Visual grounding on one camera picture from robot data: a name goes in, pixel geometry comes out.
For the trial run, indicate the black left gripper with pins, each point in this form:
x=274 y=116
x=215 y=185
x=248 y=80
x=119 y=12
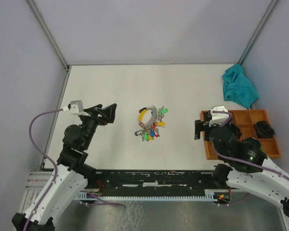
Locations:
x=108 y=113

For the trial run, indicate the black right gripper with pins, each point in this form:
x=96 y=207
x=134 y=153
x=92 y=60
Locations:
x=200 y=126

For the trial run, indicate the metal keyring with coloured keys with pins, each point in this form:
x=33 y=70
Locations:
x=149 y=130

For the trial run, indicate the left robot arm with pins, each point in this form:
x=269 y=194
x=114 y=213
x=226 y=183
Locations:
x=70 y=173

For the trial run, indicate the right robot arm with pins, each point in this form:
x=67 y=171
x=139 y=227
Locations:
x=244 y=165

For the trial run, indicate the wooden compartment tray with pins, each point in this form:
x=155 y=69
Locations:
x=249 y=123

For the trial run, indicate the teal cloth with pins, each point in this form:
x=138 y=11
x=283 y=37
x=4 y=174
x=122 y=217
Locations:
x=237 y=88

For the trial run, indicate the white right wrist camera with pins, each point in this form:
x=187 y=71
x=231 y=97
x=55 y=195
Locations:
x=219 y=115

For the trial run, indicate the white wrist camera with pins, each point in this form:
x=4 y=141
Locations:
x=219 y=115
x=75 y=108

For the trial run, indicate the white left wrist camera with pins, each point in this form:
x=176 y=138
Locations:
x=75 y=108

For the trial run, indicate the grey cable duct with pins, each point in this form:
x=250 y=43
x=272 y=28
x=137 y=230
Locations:
x=206 y=195

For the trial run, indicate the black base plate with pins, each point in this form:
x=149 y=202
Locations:
x=136 y=182

